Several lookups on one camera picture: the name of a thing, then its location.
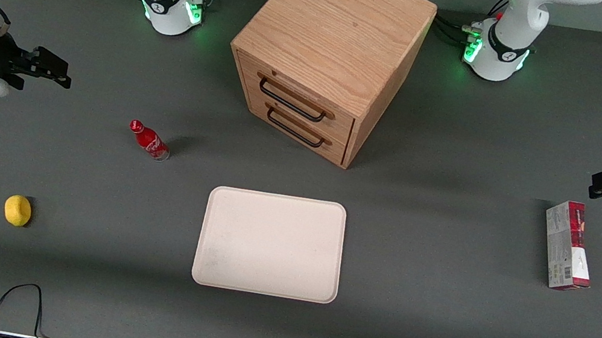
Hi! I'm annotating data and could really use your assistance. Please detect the black metal drawer handle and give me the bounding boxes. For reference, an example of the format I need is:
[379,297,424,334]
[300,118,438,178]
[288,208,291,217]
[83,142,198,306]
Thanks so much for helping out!
[252,72,341,127]
[260,101,339,152]

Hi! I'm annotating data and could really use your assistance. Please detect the wooden drawer cabinet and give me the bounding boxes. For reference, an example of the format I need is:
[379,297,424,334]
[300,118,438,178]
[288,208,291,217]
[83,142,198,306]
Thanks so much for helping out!
[213,0,440,180]

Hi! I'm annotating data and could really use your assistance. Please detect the red white carton box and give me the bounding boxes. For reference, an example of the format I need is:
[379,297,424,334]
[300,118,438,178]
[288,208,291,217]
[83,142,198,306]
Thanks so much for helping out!
[533,197,602,296]

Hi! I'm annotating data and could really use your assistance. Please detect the red cola bottle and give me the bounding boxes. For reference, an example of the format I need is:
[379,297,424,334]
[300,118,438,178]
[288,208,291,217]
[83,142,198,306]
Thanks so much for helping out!
[125,119,175,163]

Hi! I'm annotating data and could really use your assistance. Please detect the yellow lemon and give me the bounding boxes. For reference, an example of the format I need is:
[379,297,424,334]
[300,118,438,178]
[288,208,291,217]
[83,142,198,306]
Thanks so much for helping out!
[1,193,35,229]

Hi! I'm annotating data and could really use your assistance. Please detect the beige plastic tray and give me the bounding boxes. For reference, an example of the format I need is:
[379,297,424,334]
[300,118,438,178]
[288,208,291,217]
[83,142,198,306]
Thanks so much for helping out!
[190,181,352,307]

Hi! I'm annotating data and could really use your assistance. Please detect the thin black loose cable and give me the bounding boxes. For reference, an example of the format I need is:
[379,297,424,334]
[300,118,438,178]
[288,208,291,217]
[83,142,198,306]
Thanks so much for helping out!
[0,278,51,338]

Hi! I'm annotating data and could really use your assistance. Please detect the black left base cables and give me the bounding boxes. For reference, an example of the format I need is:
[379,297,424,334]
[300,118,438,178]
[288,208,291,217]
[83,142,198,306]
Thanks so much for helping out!
[431,0,510,53]

